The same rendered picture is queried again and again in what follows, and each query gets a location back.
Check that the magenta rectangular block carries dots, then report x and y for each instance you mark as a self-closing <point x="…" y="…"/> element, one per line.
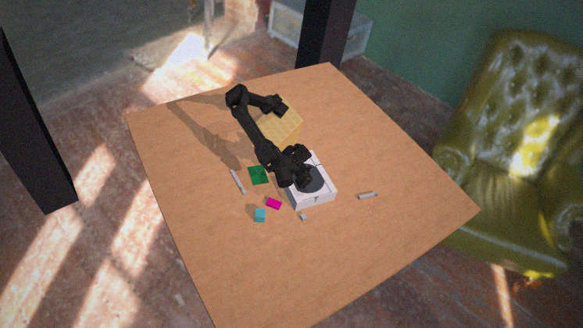
<point x="274" y="204"/>

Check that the teal block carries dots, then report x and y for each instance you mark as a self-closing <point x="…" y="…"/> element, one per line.
<point x="260" y="215"/>

